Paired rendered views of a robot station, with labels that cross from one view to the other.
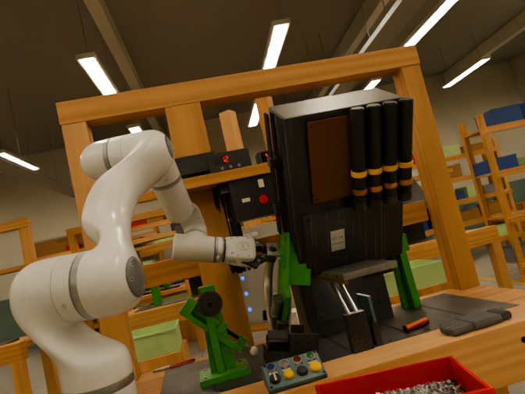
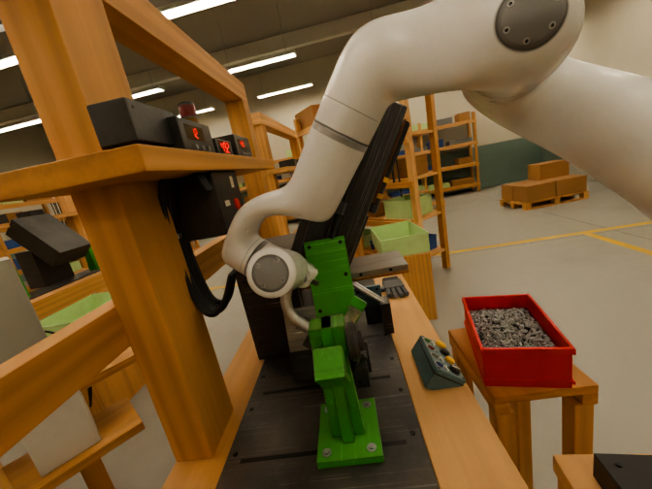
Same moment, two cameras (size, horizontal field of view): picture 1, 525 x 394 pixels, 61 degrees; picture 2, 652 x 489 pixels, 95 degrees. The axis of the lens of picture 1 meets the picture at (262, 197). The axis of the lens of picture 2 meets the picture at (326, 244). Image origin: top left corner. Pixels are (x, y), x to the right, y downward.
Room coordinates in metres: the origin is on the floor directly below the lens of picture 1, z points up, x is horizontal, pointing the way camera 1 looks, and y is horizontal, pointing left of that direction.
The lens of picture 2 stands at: (1.20, 0.74, 1.45)
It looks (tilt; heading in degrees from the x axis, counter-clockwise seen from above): 14 degrees down; 285
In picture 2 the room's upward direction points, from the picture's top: 11 degrees counter-clockwise
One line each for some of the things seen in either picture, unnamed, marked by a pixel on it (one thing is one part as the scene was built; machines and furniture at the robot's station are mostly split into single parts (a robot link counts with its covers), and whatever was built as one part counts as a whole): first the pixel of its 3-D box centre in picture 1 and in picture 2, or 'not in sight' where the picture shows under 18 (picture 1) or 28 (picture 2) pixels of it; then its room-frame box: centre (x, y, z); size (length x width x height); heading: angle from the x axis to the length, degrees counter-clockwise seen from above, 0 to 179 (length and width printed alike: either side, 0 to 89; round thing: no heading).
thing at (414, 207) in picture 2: not in sight; (358, 181); (1.75, -3.59, 1.19); 2.30 x 0.55 x 2.39; 138
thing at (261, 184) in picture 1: (252, 198); (211, 204); (1.68, 0.04, 1.42); 0.17 x 0.12 x 0.15; 100
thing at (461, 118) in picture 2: not in sight; (419, 162); (0.54, -8.85, 1.12); 3.16 x 0.54 x 2.24; 7
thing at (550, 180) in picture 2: not in sight; (541, 183); (-1.49, -6.06, 0.37); 1.20 x 0.80 x 0.74; 15
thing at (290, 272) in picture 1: (293, 263); (330, 272); (1.42, -0.05, 1.17); 0.13 x 0.12 x 0.20; 100
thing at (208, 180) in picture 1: (272, 171); (200, 170); (1.75, -0.06, 1.52); 0.90 x 0.25 x 0.04; 100
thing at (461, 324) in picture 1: (471, 321); (392, 286); (1.29, -0.49, 0.91); 0.20 x 0.11 x 0.03; 101
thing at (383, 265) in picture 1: (346, 270); (345, 270); (1.41, -0.20, 1.11); 0.39 x 0.16 x 0.03; 10
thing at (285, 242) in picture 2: (334, 278); (281, 290); (1.65, -0.19, 1.07); 0.30 x 0.18 x 0.34; 100
